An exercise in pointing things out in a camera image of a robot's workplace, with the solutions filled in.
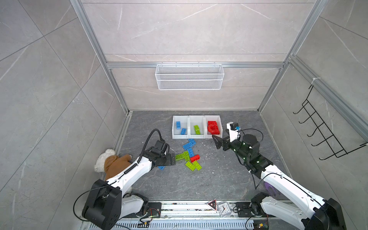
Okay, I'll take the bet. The red horseshoe magnet toy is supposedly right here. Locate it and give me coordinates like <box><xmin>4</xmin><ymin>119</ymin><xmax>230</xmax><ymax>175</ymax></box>
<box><xmin>208</xmin><ymin>125</ymin><xmax>220</xmax><ymax>135</ymax></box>

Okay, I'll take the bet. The left white storage bin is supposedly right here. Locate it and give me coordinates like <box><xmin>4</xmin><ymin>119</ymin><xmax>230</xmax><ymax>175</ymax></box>
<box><xmin>172</xmin><ymin>116</ymin><xmax>189</xmax><ymax>139</ymax></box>

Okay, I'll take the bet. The right white storage bin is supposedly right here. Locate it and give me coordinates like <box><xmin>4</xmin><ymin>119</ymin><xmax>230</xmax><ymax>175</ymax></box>
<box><xmin>204</xmin><ymin>115</ymin><xmax>223</xmax><ymax>139</ymax></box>

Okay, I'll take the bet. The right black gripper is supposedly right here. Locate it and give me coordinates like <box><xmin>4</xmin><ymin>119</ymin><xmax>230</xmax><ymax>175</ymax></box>
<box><xmin>213</xmin><ymin>134</ymin><xmax>250</xmax><ymax>163</ymax></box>

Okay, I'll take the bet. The white wire mesh basket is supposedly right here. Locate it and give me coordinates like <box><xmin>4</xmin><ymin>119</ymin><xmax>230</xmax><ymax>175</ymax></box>
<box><xmin>155</xmin><ymin>64</ymin><xmax>225</xmax><ymax>90</ymax></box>

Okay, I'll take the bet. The black wire hook rack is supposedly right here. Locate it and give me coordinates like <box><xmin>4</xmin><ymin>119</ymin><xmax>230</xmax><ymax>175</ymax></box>
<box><xmin>293</xmin><ymin>85</ymin><xmax>368</xmax><ymax>161</ymax></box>

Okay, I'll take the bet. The green lego brick long left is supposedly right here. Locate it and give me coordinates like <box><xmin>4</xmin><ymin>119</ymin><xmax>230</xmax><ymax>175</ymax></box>
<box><xmin>175</xmin><ymin>151</ymin><xmax>190</xmax><ymax>162</ymax></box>

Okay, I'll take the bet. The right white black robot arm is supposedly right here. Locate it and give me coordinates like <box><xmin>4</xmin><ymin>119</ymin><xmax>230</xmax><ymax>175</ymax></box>
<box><xmin>212</xmin><ymin>122</ymin><xmax>347</xmax><ymax>230</ymax></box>

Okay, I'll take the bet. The white brown plush toy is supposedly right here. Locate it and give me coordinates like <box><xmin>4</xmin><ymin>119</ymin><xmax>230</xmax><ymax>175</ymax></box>
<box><xmin>94</xmin><ymin>149</ymin><xmax>132</xmax><ymax>180</ymax></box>

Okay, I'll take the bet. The middle white storage bin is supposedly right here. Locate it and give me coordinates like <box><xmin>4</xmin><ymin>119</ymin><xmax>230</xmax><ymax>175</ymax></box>
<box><xmin>188</xmin><ymin>115</ymin><xmax>206</xmax><ymax>139</ymax></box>

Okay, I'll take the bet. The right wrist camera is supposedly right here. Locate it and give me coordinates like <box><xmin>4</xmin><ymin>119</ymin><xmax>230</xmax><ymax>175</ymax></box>
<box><xmin>226</xmin><ymin>122</ymin><xmax>240</xmax><ymax>142</ymax></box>

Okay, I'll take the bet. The red lego brick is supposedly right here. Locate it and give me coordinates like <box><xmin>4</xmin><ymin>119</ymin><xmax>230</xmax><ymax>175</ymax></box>
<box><xmin>208</xmin><ymin>121</ymin><xmax>217</xmax><ymax>126</ymax></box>
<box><xmin>190</xmin><ymin>155</ymin><xmax>200</xmax><ymax>163</ymax></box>

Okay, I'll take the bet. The purple toy fork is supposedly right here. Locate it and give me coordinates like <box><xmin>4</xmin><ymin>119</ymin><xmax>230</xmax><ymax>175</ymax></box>
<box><xmin>264</xmin><ymin>182</ymin><xmax>281</xmax><ymax>198</ymax></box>

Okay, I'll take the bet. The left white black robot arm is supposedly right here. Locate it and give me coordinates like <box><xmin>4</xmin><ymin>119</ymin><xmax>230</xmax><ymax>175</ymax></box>
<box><xmin>73</xmin><ymin>128</ymin><xmax>176</xmax><ymax>230</ymax></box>

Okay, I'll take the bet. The blue lego brick long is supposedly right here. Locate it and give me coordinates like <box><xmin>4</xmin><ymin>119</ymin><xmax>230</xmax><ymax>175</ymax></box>
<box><xmin>183</xmin><ymin>143</ymin><xmax>193</xmax><ymax>150</ymax></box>

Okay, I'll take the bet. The red triangle sign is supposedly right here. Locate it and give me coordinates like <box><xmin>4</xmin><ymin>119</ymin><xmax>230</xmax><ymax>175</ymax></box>
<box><xmin>206</xmin><ymin>199</ymin><xmax>217</xmax><ymax>211</ymax></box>

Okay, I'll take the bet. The white storage bin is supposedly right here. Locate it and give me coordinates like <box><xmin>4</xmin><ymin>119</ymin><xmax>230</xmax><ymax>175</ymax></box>
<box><xmin>204</xmin><ymin>115</ymin><xmax>223</xmax><ymax>139</ymax></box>
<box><xmin>172</xmin><ymin>116</ymin><xmax>189</xmax><ymax>139</ymax></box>
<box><xmin>188</xmin><ymin>115</ymin><xmax>206</xmax><ymax>139</ymax></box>

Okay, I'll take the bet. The small clear clock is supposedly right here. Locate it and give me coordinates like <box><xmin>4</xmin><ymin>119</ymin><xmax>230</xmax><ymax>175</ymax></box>
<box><xmin>217</xmin><ymin>201</ymin><xmax>232</xmax><ymax>218</ymax></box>

